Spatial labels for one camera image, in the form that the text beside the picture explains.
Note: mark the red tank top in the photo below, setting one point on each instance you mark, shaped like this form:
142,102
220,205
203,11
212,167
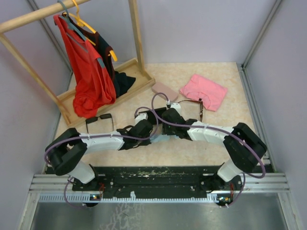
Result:
94,89

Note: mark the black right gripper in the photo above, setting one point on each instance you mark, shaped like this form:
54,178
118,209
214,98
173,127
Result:
166,131

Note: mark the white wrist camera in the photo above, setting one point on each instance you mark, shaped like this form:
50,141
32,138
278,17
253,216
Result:
140,117
175,106

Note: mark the pink glasses case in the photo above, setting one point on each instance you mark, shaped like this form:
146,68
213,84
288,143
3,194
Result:
159,87

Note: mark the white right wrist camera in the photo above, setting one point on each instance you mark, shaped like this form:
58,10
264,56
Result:
175,106

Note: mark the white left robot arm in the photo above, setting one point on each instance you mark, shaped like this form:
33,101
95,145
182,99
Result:
66,152

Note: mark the pink folded t-shirt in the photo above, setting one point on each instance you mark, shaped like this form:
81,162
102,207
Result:
210,93

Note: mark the dark navy garment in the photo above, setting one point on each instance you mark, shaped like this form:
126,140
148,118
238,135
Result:
121,81

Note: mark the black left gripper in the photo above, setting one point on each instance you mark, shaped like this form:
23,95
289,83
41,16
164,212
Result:
145,142

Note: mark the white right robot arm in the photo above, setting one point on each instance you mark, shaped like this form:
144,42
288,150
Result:
244,147

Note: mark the tortoiseshell brown sunglasses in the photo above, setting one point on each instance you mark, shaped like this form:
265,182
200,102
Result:
199,102

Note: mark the light blue cleaning cloth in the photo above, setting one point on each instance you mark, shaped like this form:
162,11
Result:
162,138

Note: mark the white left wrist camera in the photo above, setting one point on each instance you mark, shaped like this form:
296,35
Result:
140,117

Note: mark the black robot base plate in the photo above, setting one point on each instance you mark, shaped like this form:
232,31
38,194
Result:
154,184

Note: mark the yellow clothes hanger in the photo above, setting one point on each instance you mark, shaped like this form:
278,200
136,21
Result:
82,23

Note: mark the grey clothes hanger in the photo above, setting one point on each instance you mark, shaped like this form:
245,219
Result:
80,49

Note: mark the black glasses case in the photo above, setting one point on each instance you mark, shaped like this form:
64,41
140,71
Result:
150,115

